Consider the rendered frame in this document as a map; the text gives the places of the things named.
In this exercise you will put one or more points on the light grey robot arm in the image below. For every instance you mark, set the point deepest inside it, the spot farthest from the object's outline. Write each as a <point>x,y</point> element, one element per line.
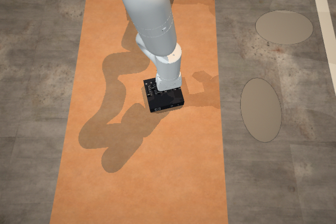
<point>154,22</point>

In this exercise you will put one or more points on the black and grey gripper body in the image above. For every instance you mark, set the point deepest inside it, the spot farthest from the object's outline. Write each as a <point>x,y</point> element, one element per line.
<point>161,85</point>

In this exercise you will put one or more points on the black lighting desk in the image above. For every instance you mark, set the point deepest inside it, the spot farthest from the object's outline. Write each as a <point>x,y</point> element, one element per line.
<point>159,100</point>

